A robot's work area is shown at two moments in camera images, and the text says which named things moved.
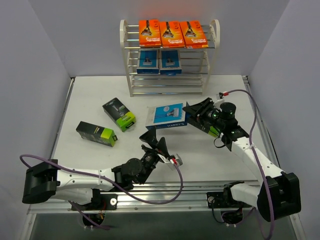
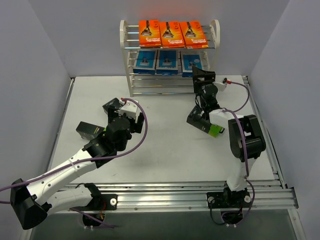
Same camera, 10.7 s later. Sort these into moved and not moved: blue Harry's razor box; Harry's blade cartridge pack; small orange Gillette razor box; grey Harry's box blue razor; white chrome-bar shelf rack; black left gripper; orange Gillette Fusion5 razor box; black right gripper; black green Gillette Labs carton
Moved: black left gripper; grey Harry's box blue razor; Harry's blade cartridge pack; black right gripper; blue Harry's razor box
Not moved: black green Gillette Labs carton; small orange Gillette razor box; white chrome-bar shelf rack; orange Gillette Fusion5 razor box
